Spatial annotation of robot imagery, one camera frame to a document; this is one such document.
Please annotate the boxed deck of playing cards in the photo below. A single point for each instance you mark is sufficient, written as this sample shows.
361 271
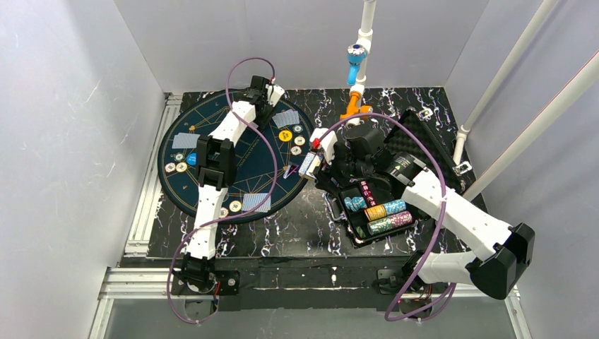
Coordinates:
311 162

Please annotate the white diagonal frame pole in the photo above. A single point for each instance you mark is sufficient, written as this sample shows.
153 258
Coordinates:
584 78

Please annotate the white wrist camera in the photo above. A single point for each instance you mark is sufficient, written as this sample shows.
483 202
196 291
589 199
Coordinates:
274 94
324 142

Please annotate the black poker chip case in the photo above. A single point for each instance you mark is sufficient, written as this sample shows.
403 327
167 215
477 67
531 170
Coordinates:
412 135

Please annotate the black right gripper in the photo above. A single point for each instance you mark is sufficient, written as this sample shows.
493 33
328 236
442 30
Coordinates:
327 165

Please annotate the aluminium frame rail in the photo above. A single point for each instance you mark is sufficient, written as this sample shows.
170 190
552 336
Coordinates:
132 278

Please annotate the light blue chip stack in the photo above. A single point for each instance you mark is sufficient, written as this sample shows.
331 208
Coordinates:
355 204

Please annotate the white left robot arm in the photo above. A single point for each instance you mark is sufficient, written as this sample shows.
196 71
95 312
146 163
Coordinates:
216 160

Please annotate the white thin diagonal pole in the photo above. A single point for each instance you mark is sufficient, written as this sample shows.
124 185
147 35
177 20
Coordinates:
526 37

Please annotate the red and white poker chip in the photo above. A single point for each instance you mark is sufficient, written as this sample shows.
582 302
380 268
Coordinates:
296 150

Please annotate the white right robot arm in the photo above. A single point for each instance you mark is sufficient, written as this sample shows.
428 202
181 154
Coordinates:
498 253

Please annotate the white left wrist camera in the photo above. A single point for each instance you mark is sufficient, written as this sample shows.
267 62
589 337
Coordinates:
274 94

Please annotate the blue small blind button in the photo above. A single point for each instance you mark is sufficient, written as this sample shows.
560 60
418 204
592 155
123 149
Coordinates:
191 159

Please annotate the yellow poker chip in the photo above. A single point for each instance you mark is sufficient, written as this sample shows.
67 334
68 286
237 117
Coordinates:
235 206
299 140
181 167

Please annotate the yellow big blind button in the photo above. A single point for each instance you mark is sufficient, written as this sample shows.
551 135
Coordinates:
285 136

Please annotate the green and purple chip row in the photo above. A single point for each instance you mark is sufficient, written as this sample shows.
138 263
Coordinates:
389 223

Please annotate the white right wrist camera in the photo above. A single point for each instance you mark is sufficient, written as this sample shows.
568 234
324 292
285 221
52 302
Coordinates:
324 142

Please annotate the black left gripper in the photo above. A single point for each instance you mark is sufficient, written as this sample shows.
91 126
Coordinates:
258 93

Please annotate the round dark blue poker mat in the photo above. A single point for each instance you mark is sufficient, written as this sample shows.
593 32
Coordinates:
262 166

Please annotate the white pipe camera stand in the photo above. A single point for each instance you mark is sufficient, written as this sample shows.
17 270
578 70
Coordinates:
357 54

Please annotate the yellow chip stack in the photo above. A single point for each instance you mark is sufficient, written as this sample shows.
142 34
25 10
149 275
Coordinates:
375 212

